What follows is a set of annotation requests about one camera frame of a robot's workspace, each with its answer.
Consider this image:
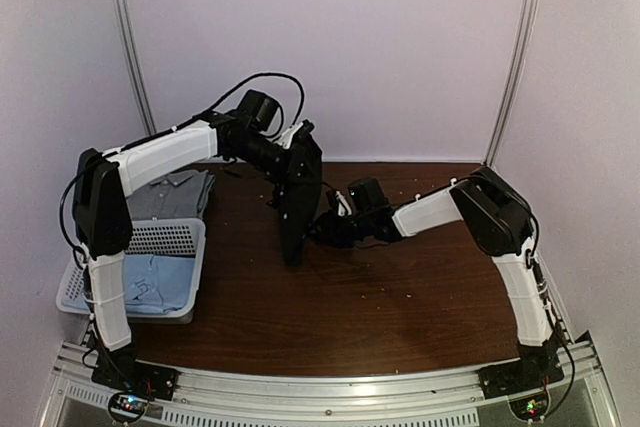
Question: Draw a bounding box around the black long sleeve shirt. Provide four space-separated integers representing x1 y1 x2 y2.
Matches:
278 134 323 267

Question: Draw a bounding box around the front aluminium rail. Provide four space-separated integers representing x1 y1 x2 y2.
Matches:
35 341 621 426

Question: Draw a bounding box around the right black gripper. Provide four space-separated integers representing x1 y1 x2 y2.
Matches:
307 207 375 247

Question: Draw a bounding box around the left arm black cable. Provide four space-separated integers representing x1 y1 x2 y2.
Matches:
197 72 306 123

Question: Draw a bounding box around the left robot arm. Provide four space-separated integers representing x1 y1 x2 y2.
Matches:
63 90 313 391

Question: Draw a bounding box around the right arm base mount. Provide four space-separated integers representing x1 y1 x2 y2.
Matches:
478 356 564 399

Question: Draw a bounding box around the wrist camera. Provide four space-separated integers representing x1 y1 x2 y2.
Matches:
327 189 353 217
274 120 315 150

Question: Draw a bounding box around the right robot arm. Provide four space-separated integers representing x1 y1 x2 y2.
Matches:
309 167 568 389

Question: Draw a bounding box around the left aluminium corner post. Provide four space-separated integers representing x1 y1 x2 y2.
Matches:
113 0 157 135

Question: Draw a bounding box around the aluminium corner post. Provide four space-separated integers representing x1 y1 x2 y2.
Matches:
483 0 540 167
113 0 157 135

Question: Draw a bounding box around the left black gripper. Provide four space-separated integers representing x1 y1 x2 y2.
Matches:
231 134 320 186

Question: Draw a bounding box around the right circuit board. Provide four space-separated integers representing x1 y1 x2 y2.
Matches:
509 392 550 422

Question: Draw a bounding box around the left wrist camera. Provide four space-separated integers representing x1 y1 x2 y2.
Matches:
274 120 315 150

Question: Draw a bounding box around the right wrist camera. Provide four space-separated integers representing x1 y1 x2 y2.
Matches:
327 189 353 217

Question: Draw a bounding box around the circuit board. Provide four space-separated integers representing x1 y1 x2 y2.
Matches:
107 392 150 423
509 392 550 422

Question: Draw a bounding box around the right aluminium corner post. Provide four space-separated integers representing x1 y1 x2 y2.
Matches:
483 0 540 167

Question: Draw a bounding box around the folded light blue shirt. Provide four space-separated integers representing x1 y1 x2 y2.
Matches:
56 254 195 321

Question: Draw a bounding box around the left circuit board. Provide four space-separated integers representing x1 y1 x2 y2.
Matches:
107 392 150 423

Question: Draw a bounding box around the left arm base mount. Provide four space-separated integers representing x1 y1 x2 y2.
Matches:
91 357 178 401

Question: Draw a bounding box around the grey cloth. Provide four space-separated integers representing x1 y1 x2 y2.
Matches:
127 169 216 221

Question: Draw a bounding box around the white plastic mesh basket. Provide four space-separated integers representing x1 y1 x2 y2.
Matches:
53 217 207 325

